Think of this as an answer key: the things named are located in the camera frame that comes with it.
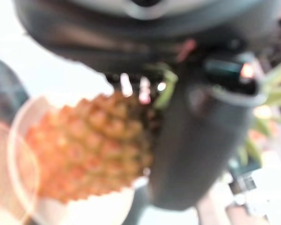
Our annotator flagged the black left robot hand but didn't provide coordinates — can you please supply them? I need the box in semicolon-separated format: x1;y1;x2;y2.
11;0;281;211

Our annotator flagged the white box with black print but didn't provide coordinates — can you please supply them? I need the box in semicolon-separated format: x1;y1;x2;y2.
226;169;274;213

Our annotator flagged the pale pink round plate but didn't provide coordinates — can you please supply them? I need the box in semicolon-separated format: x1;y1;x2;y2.
0;93;137;225

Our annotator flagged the dark grey rounded object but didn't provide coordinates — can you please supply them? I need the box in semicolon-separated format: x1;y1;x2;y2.
0;57;30;125

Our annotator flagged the orange yellow pineapple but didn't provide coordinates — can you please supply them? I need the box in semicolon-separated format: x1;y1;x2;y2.
25;61;281;203

